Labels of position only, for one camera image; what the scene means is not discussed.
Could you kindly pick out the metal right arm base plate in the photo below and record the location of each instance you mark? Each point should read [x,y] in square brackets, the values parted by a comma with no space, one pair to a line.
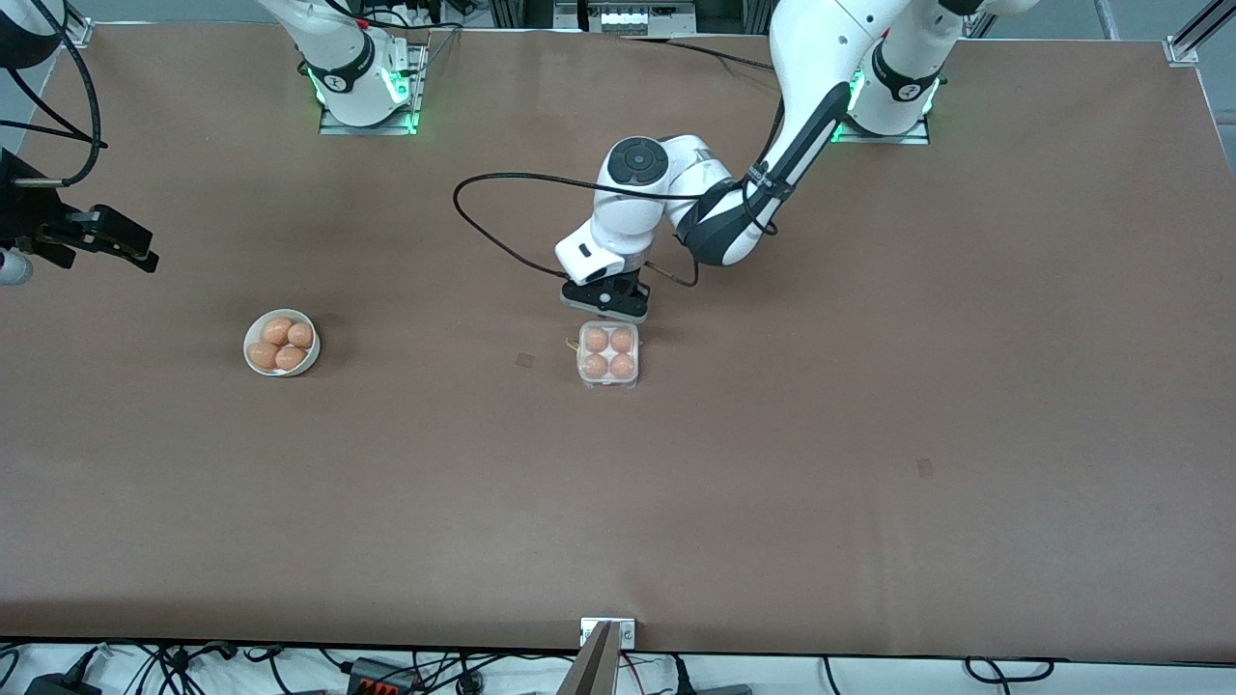
[333,127]

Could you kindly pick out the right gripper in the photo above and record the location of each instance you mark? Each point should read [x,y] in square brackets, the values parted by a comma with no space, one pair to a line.
[27,214]

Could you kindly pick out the black orange connector box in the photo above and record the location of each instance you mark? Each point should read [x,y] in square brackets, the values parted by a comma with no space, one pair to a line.
[381,678]

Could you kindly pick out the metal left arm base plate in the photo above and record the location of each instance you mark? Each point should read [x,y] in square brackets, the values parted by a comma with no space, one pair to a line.
[917,138]

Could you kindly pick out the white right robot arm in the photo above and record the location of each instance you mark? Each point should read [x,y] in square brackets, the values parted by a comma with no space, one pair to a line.
[352,68]

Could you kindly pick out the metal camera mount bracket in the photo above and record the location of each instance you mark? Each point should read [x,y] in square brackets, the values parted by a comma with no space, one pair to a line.
[626,632]

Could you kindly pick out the white round bowl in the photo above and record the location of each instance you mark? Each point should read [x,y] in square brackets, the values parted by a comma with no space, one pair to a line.
[309,359]

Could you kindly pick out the grey camera post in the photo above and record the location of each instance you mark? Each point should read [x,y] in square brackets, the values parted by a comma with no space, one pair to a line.
[594,666]

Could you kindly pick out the clear plastic egg box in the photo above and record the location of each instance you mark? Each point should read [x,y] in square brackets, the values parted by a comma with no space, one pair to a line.
[609,383]

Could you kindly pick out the black power adapter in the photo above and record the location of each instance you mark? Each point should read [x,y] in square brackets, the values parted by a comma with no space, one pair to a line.
[63,685]

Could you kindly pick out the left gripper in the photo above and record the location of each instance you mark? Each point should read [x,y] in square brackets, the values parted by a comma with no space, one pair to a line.
[632,283]

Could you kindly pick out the aluminium frame corner bracket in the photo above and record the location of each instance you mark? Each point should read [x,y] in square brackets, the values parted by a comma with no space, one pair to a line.
[1182,48]
[75,32]

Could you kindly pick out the grey electrical control box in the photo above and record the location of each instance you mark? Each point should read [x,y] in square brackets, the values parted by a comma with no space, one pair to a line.
[628,14]

